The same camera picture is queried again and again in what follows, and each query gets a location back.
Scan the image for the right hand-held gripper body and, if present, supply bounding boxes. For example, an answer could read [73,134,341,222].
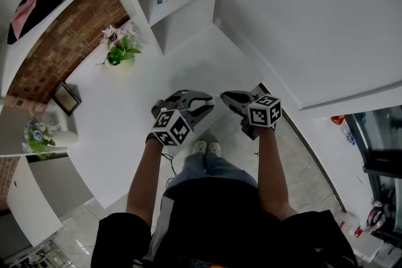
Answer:
[231,93,283,141]

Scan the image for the person's left forearm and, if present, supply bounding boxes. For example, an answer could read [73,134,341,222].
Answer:
[125,134,164,228]

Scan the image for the person's left white shoe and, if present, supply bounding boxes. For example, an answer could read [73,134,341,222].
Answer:
[192,140,207,156]

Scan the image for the pink flowers in pale pot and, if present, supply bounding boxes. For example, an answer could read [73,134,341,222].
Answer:
[95,23,142,72]

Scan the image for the blue flowers in white vase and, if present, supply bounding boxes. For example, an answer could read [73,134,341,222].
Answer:
[21,117,79,161]

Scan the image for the grey metal frame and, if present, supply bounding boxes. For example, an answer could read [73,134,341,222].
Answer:
[0,238,75,268]

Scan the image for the person's right white shoe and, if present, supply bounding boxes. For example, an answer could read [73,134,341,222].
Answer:
[207,141,222,157]

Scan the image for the white box with red label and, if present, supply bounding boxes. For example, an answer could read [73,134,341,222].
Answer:
[337,218,386,263]

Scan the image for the dark window frame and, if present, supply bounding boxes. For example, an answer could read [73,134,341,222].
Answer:
[345,105,402,268]

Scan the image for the person's white shoe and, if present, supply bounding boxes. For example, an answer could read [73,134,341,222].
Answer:
[192,140,207,156]
[207,141,222,157]

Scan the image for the black picture frame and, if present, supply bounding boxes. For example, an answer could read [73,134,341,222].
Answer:
[52,81,83,117]

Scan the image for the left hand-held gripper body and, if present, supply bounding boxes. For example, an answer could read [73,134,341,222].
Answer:
[150,89,196,147]

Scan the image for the black and pink bag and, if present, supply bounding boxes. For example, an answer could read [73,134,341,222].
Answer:
[365,200,388,232]

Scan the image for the clear plastic water bottle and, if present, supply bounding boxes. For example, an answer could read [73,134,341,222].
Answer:
[340,126,356,147]

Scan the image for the black cable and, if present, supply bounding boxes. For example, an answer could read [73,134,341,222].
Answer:
[160,152,177,188]

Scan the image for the person's black shirt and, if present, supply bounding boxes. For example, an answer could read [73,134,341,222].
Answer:
[90,177,359,268]

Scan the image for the person's right forearm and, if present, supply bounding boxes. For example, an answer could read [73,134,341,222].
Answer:
[256,127,298,222]

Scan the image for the person's blue jeans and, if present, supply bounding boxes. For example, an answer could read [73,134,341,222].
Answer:
[168,152,259,189]

